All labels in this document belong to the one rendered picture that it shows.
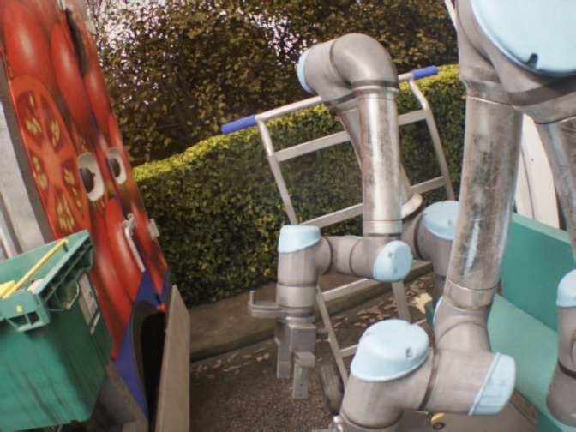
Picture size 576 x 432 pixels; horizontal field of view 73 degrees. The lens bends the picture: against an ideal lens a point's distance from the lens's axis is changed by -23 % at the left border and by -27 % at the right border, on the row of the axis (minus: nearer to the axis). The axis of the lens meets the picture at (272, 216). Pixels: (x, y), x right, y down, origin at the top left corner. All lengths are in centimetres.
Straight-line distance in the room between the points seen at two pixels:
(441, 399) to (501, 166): 26
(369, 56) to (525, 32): 59
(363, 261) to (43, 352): 59
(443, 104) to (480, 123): 312
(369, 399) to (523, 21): 38
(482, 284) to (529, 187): 46
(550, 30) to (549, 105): 6
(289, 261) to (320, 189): 241
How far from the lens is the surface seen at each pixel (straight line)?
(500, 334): 98
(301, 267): 93
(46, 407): 83
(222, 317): 320
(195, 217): 329
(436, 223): 102
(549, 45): 36
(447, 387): 49
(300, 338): 93
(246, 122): 164
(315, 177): 338
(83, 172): 160
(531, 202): 101
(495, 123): 52
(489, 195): 53
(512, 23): 36
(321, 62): 99
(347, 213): 161
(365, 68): 90
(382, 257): 87
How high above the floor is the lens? 128
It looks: 13 degrees down
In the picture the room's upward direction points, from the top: 19 degrees counter-clockwise
